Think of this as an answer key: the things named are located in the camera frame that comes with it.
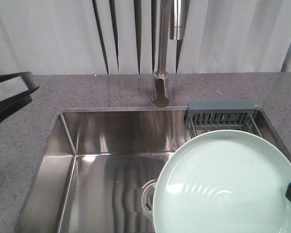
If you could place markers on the light green round plate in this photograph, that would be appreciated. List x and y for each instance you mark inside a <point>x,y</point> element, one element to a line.
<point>224,181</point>

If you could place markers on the grey sink dish rack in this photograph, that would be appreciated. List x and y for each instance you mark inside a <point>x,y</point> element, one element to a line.
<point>206,116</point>

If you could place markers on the white pleated curtain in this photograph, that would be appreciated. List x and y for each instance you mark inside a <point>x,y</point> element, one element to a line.
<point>121,37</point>

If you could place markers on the stainless steel sink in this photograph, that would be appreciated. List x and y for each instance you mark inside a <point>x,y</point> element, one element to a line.
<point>96,161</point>

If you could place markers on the round steel sink drain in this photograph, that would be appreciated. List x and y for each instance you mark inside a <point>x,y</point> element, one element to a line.
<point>147,198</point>

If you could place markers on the stainless steel faucet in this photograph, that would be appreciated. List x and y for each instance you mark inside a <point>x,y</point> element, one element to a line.
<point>172,22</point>

